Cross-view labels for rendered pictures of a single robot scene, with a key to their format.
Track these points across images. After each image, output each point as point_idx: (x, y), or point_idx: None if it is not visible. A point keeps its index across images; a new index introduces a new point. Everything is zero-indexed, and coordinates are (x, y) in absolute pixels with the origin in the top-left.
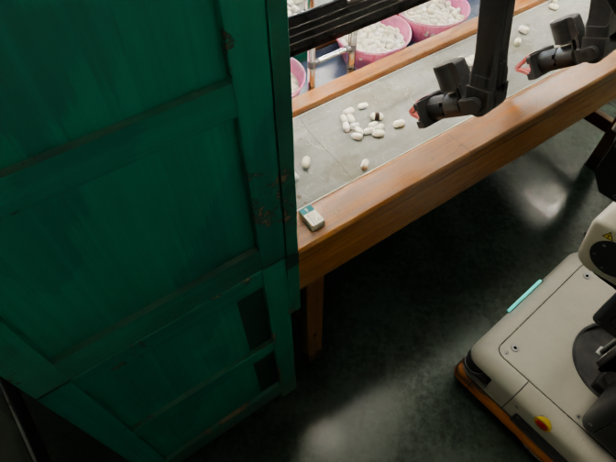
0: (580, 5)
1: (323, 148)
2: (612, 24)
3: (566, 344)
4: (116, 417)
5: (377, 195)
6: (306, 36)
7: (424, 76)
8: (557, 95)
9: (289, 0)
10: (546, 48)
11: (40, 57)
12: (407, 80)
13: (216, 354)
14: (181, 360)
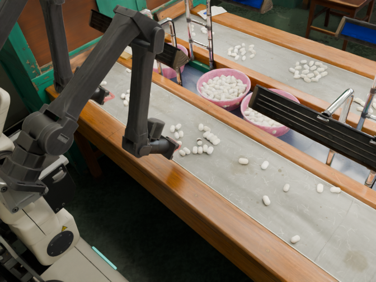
0: (340, 214)
1: (114, 88)
2: (128, 132)
3: (62, 276)
4: (15, 84)
5: None
6: (99, 24)
7: (186, 116)
8: (168, 181)
9: (250, 48)
10: (170, 141)
11: None
12: (180, 109)
13: (35, 100)
14: (24, 87)
